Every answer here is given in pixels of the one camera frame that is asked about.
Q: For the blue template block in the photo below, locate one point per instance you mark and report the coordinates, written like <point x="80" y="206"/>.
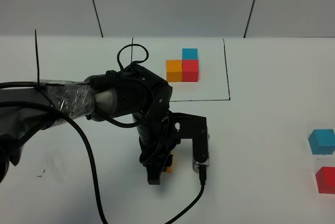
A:
<point x="189" y="54"/>

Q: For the red template block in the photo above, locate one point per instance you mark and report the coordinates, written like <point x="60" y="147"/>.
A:
<point x="190" y="70"/>

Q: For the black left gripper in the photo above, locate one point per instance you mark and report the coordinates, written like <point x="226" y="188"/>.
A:
<point x="156" y="142"/>

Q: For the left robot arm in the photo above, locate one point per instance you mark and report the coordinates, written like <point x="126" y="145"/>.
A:
<point x="131" y="97"/>

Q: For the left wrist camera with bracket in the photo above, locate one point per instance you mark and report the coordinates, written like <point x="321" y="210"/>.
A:
<point x="195" y="128"/>

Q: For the orange template block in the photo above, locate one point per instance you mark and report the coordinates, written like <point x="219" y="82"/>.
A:
<point x="174" y="70"/>

